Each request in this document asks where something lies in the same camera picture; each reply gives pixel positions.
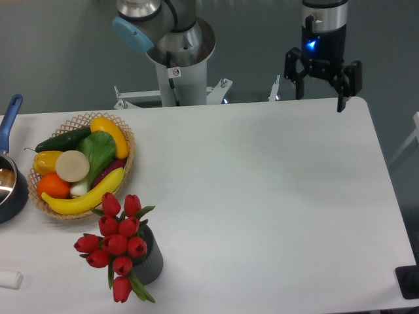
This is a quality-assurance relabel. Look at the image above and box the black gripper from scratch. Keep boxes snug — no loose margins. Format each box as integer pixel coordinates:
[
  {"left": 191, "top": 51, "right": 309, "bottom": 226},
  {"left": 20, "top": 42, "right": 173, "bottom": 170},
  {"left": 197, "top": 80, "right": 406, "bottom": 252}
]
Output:
[{"left": 283, "top": 25, "right": 362, "bottom": 113}]

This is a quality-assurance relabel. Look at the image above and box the red tulip bouquet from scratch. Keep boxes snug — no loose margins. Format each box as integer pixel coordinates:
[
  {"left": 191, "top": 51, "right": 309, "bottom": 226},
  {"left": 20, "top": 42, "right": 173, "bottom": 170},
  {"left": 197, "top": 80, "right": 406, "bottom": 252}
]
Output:
[{"left": 74, "top": 192, "right": 155, "bottom": 303}]

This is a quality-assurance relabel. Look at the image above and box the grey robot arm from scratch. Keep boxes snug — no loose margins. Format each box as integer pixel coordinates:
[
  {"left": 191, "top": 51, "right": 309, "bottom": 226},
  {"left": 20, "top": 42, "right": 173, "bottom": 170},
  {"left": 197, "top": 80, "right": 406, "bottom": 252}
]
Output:
[{"left": 112, "top": 1, "right": 362, "bottom": 112}]

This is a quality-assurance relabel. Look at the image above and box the dark grey ribbed vase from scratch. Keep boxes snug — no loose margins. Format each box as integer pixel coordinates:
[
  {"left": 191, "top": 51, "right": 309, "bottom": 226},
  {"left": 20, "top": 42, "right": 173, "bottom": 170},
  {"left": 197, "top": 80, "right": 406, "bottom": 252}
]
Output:
[{"left": 132, "top": 226, "right": 164, "bottom": 285}]

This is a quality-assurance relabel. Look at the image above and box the white metal robot stand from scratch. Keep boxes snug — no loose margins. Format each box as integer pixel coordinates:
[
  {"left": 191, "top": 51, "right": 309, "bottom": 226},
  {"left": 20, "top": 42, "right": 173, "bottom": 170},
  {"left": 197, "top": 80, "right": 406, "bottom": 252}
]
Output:
[{"left": 113, "top": 60, "right": 282, "bottom": 110}]

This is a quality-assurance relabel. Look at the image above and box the black device at edge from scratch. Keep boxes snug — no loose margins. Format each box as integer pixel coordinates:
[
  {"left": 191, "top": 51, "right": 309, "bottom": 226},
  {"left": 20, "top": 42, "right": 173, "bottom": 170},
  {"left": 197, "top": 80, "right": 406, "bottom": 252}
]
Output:
[{"left": 395, "top": 265, "right": 418, "bottom": 300}]

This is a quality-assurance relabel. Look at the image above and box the purple eggplant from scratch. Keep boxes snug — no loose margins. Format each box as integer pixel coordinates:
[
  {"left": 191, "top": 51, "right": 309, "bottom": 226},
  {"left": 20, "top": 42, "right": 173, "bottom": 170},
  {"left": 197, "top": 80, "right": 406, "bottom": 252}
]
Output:
[{"left": 91, "top": 159, "right": 126, "bottom": 188}]

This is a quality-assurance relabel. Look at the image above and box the yellow squash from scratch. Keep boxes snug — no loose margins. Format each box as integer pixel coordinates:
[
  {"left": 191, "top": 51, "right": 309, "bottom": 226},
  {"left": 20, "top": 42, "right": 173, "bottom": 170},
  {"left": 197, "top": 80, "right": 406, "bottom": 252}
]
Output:
[{"left": 90, "top": 116, "right": 130, "bottom": 160}]

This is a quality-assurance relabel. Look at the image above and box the green bok choy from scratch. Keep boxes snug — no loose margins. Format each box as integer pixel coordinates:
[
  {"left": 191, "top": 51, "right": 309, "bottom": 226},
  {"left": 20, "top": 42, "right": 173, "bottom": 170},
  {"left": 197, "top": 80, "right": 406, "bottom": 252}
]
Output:
[{"left": 70, "top": 131, "right": 116, "bottom": 198}]

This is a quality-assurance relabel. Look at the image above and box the woven wicker basket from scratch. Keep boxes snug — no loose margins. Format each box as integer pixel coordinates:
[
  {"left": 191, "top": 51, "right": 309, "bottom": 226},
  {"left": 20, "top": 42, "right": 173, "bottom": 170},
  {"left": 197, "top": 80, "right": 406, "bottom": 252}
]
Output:
[{"left": 27, "top": 113, "right": 135, "bottom": 219}]

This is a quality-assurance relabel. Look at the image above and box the green cucumber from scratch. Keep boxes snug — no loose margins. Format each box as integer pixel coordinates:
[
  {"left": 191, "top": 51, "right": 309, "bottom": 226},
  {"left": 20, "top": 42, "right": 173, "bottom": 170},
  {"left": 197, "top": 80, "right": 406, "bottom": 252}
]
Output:
[{"left": 25, "top": 128, "right": 91, "bottom": 153}]

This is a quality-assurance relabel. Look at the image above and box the white round onion slice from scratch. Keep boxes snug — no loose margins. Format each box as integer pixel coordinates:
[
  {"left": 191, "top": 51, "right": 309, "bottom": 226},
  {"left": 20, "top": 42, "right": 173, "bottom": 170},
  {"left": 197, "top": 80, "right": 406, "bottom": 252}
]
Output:
[{"left": 55, "top": 150, "right": 90, "bottom": 183}]

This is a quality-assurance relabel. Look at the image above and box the yellow banana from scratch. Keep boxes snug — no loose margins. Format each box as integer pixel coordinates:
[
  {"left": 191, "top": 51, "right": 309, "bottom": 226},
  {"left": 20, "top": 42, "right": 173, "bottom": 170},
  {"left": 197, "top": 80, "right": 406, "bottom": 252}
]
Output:
[{"left": 41, "top": 167, "right": 124, "bottom": 215}]

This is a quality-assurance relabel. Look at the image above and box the yellow bell pepper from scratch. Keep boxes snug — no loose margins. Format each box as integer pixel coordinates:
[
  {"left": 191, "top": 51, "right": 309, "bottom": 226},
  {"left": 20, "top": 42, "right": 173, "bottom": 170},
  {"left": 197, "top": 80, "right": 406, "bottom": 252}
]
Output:
[{"left": 33, "top": 150, "right": 63, "bottom": 176}]

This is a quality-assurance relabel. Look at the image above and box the orange fruit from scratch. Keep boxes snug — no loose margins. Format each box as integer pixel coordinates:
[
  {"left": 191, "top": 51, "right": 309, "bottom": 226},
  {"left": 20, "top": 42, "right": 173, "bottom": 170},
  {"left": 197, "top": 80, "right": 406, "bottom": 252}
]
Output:
[{"left": 37, "top": 173, "right": 70, "bottom": 199}]

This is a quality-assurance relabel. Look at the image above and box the blue saucepan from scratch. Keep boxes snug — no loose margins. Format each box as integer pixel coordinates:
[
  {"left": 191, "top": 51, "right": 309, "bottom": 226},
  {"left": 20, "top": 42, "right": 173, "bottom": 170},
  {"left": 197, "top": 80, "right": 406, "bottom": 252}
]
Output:
[{"left": 1, "top": 94, "right": 28, "bottom": 224}]

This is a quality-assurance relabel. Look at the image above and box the white cylinder object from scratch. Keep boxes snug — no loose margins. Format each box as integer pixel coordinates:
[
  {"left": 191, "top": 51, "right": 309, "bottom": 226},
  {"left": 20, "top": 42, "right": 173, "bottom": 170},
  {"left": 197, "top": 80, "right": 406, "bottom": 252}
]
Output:
[{"left": 0, "top": 270, "right": 23, "bottom": 290}]

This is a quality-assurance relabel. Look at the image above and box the white frame at right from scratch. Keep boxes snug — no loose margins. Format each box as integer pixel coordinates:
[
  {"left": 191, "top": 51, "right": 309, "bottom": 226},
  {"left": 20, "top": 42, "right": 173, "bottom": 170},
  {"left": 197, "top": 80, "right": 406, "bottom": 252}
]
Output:
[{"left": 388, "top": 112, "right": 418, "bottom": 172}]

